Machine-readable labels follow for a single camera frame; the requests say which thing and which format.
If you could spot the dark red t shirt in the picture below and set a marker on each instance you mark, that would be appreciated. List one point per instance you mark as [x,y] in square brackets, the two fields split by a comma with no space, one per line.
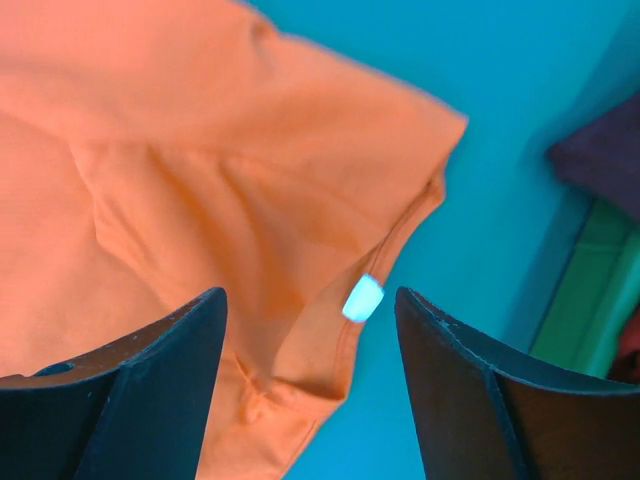
[602,157]

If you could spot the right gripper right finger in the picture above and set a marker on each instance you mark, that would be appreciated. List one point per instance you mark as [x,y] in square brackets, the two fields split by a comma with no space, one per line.
[484,410]

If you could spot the green plastic bin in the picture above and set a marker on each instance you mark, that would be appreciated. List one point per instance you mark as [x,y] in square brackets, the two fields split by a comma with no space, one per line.
[596,296]

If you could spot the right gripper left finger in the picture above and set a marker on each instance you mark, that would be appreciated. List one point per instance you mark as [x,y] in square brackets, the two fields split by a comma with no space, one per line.
[135,408]

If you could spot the orange t shirt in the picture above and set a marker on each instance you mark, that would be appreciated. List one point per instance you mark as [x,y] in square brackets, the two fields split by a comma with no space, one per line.
[151,150]

